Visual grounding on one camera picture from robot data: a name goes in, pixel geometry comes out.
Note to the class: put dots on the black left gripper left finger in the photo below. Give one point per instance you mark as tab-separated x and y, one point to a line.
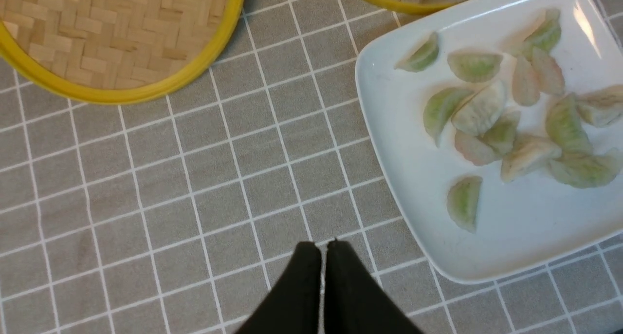
293	304

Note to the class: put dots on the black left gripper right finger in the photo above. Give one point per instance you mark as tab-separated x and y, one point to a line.
354	303

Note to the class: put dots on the white square plate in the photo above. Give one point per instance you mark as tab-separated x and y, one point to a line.
522	224

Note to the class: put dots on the pink dumpling lower left plate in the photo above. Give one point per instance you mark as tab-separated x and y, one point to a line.
474	150

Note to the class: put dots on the green dumpling plate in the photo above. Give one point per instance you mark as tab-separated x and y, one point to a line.
501	136
545	37
475	67
421	58
440	107
564	126

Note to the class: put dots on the green dumpling lower middle plate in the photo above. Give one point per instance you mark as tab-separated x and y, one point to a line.
501	136

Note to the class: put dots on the white dumpling bottom plate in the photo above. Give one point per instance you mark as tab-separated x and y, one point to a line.
529	153

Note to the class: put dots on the green dumpling top left plate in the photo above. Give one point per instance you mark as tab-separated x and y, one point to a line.
421	58

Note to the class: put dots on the green dumpling upper middle plate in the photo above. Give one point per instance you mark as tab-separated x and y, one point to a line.
475	67

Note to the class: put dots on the green dumpling lower right plate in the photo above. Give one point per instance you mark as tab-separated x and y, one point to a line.
564	126

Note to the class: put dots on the green dumpling upper right plate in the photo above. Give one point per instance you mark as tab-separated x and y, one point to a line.
545	37

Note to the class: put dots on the grey checked tablecloth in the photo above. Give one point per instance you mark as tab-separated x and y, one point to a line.
179	214

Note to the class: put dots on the pink dumpling left of pair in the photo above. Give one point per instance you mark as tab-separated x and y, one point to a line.
525	85

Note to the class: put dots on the pink dumpling of pair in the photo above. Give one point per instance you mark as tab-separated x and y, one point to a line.
525	85
550	77

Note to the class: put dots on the pink dumpling right of pair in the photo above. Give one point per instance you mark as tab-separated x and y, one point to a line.
550	77

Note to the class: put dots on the woven bamboo steamer lid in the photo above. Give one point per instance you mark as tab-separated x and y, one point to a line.
115	52

